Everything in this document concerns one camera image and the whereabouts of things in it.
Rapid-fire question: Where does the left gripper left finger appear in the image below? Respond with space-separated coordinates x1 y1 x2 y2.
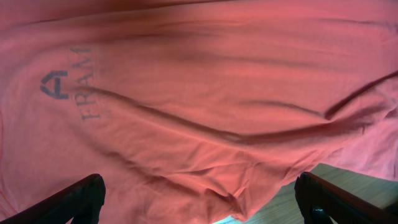
1 174 106 224

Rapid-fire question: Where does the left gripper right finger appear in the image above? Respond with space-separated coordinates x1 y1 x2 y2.
294 172 397 224

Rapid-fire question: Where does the coral red t-shirt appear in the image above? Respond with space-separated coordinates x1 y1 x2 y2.
1 0 397 223

